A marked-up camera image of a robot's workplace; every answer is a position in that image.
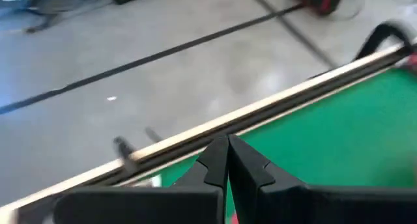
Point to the red and black case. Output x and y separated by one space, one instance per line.
319 1

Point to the grey furniture base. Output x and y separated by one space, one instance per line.
58 6

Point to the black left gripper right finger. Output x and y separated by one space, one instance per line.
309 207

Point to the red wrapper candy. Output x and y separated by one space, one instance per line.
413 61
234 220

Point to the black table frame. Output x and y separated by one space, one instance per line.
293 102

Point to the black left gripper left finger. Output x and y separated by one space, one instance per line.
146 207

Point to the light wooden table board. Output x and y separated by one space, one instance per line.
260 104

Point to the black table edge clamp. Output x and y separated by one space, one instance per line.
125 152

